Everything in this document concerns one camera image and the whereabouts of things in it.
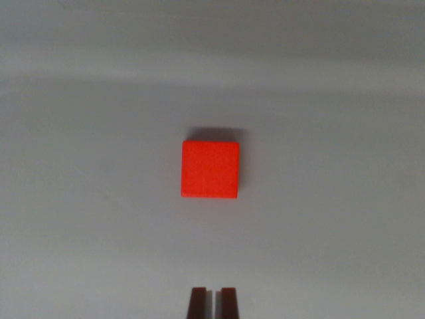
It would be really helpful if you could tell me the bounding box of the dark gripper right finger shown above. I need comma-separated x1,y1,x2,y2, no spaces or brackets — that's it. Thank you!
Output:
214,286,241,319

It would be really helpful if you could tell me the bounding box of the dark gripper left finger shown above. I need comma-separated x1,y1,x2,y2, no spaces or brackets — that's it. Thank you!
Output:
187,286,214,319

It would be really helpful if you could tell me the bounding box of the red wooden block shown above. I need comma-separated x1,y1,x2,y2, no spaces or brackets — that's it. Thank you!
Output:
180,140,241,199

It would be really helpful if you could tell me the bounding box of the grey plastic tray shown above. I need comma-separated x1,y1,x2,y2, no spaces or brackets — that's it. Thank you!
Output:
0,0,425,319

